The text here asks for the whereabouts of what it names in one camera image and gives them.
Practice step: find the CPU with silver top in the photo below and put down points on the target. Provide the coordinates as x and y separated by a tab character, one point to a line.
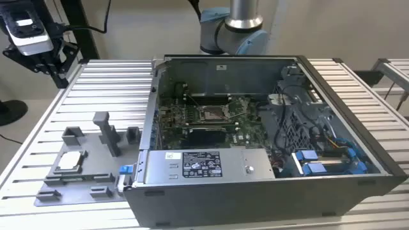
71	161

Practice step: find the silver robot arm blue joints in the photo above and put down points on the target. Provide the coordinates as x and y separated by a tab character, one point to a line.
242	14

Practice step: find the black RAM slot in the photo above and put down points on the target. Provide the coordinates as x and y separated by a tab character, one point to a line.
209	95
210	122
209	99
210	125

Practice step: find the CPU socket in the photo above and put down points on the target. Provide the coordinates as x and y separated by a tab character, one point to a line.
210	113

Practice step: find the black round stand base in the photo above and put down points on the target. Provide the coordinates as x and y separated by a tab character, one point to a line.
12	112

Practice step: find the green motherboard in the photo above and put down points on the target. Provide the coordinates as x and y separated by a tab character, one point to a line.
178	115

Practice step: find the thin metal locking lever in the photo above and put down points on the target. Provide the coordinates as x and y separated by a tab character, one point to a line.
192	99

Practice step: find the grey parts rack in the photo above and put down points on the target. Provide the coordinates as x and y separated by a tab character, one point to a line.
96	167

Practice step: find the hard disk in blue carrier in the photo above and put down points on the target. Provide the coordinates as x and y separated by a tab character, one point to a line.
305	154
125	169
314	169

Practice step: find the green RAM stick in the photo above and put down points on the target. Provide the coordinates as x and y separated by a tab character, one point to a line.
73	178

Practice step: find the silver power supply unit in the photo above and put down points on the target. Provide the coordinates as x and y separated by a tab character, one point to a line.
208	165

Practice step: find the dark grey PC case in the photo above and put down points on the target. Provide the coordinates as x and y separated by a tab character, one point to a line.
224	203

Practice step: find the black frame post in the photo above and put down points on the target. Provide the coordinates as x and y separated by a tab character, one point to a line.
89	36

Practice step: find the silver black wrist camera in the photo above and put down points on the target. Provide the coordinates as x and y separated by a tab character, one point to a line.
28	43

